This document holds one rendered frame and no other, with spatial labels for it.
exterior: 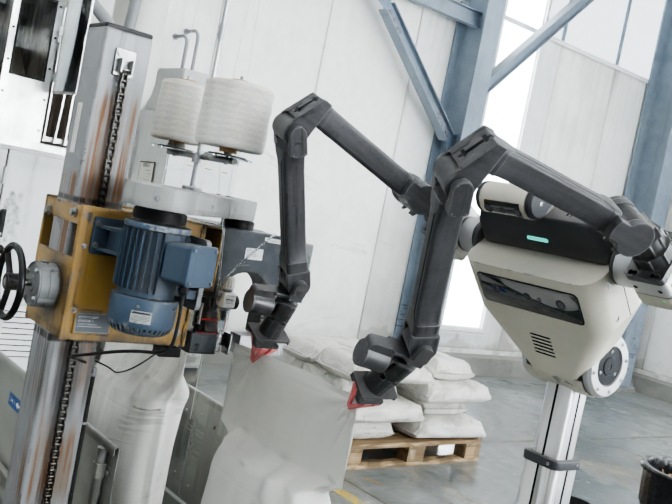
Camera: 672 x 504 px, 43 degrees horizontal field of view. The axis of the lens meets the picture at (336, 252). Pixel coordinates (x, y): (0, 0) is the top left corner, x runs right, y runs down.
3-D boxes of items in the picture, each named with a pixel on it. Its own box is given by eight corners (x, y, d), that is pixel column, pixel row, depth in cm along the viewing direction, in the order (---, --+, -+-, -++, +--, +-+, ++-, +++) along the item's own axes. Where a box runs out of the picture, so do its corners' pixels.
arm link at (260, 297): (310, 284, 205) (297, 269, 212) (268, 274, 199) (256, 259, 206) (292, 327, 208) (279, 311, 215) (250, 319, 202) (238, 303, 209)
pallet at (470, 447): (477, 461, 559) (482, 439, 558) (340, 471, 481) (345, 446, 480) (391, 421, 621) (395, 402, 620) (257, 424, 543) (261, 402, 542)
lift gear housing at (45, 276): (55, 312, 199) (64, 265, 198) (31, 310, 195) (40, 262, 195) (40, 302, 207) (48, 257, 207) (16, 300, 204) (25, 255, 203)
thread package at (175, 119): (214, 151, 221) (226, 86, 220) (164, 139, 212) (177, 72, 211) (187, 147, 232) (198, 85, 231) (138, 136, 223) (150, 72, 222)
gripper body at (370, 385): (347, 374, 181) (368, 356, 177) (383, 375, 188) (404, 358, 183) (357, 402, 178) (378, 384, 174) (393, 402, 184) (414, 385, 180)
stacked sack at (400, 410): (426, 426, 520) (431, 403, 519) (345, 428, 476) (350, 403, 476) (379, 405, 552) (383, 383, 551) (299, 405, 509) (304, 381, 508)
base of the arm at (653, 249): (652, 232, 178) (625, 278, 175) (637, 208, 174) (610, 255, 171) (690, 239, 172) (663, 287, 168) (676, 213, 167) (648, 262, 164)
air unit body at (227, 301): (232, 339, 218) (243, 279, 217) (216, 338, 215) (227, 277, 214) (223, 335, 221) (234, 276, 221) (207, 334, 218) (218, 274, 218)
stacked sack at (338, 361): (436, 389, 517) (441, 365, 517) (353, 386, 476) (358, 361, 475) (390, 370, 550) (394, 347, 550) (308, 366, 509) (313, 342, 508)
